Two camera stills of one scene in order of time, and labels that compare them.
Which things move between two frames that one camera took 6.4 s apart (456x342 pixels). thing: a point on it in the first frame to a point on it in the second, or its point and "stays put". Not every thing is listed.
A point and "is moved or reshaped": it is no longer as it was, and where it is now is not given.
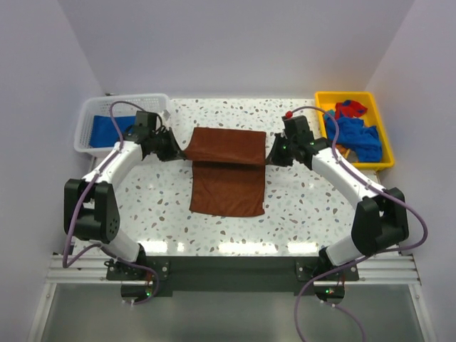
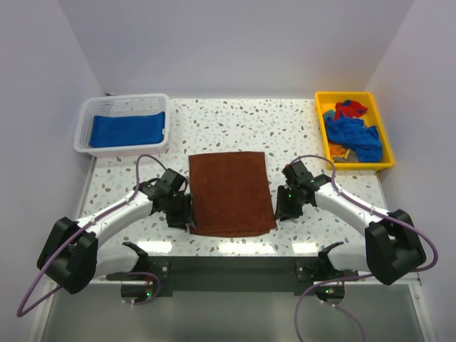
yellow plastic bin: (327, 100) stays put
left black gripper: (174, 152) to (185, 216)
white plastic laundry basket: (114, 105) stays put
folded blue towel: (103, 132) stays put
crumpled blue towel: (353, 133) stays put
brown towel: (228, 175) is moved or reshaped
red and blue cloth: (349, 108) stays put
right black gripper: (275, 158) to (283, 211)
